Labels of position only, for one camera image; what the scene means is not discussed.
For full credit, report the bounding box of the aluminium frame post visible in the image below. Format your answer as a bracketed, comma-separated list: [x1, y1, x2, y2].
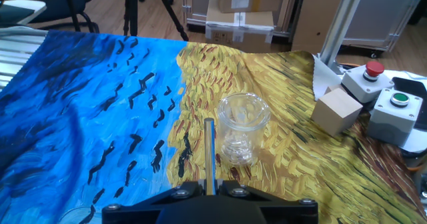
[318, 0, 368, 68]

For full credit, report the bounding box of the thick-rimmed clear glass beaker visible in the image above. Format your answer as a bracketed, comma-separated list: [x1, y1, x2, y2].
[216, 92, 272, 167]

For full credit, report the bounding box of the grey metal cabinet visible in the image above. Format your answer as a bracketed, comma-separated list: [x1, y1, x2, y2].
[343, 0, 427, 53]

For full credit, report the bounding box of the red button box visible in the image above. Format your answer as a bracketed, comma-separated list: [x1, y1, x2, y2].
[340, 61, 395, 104]

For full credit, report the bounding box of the dark office chair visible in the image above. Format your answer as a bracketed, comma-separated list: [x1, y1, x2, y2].
[0, 0, 100, 34]

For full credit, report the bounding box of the painted wheat field cloth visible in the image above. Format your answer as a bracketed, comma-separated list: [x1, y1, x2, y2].
[0, 29, 427, 224]

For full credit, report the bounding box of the glass stirring rod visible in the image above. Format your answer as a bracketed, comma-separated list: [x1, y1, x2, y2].
[203, 117, 217, 197]

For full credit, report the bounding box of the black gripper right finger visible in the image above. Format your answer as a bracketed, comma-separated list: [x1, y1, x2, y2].
[215, 180, 320, 224]

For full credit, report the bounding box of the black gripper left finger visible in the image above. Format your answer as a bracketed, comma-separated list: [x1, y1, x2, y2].
[101, 180, 209, 224]

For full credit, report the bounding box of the green button box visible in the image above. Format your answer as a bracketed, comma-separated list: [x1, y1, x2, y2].
[366, 88, 424, 147]

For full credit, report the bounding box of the taped cardboard box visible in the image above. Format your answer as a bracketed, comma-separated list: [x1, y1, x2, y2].
[205, 0, 276, 45]

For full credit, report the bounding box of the brown cardboard panel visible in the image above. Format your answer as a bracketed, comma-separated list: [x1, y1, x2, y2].
[292, 0, 351, 55]

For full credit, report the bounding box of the black flat device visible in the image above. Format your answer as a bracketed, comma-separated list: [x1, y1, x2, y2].
[392, 76, 427, 131]

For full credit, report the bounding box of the wooden cube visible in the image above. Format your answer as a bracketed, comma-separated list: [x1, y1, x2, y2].
[310, 85, 364, 137]

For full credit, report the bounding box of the black tripod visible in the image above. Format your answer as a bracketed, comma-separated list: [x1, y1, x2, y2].
[123, 0, 189, 42]

